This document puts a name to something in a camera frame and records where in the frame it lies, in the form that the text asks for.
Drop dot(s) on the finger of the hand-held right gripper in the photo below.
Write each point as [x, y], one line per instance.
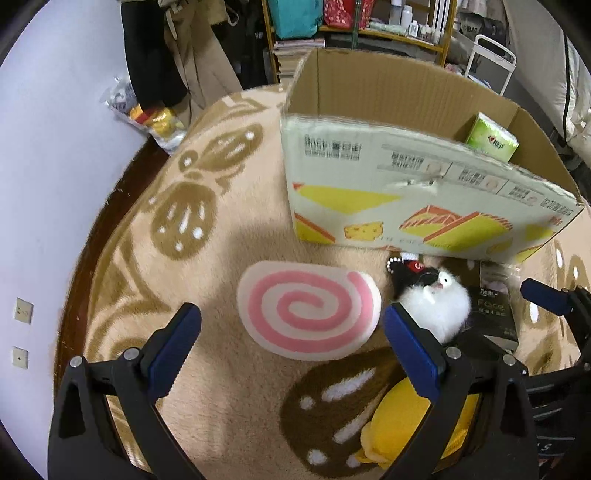
[545, 295]

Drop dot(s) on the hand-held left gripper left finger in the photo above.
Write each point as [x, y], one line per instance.
[178, 350]

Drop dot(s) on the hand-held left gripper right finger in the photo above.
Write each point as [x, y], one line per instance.
[411, 355]

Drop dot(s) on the white fluffy plush toy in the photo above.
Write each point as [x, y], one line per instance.
[443, 304]

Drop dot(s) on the yellow plush toy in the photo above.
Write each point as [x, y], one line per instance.
[397, 424]

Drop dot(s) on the pink spiral plush cushion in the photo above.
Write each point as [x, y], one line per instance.
[304, 304]

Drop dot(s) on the printed cardboard box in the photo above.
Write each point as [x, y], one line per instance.
[415, 217]

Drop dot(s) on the black tissue pack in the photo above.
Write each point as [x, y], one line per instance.
[496, 309]

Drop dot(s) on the beige patterned blanket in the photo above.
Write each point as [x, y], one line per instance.
[231, 230]

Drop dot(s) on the green tissue pack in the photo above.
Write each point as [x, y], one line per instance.
[491, 138]

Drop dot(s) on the plastic bag of plush toys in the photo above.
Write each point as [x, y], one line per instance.
[157, 122]

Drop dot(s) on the white padded recliner chair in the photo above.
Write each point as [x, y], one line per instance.
[545, 46]

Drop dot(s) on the white trolley cart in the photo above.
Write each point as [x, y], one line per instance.
[496, 46]

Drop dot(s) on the wooden shelf rack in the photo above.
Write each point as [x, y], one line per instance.
[415, 44]

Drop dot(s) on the beige hanging trousers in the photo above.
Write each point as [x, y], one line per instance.
[203, 60]

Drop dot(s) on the black hanging garment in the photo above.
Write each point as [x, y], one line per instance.
[147, 55]

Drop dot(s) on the group of cosmetic bottles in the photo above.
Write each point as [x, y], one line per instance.
[411, 21]

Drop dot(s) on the stack of books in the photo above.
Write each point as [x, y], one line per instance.
[295, 55]

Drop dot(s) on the green pole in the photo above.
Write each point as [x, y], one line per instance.
[355, 27]

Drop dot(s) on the red patterned bag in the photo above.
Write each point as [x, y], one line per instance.
[341, 14]

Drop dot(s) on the teal paper bag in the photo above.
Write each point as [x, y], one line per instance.
[295, 18]

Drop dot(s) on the wall socket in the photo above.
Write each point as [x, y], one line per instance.
[23, 309]
[20, 357]

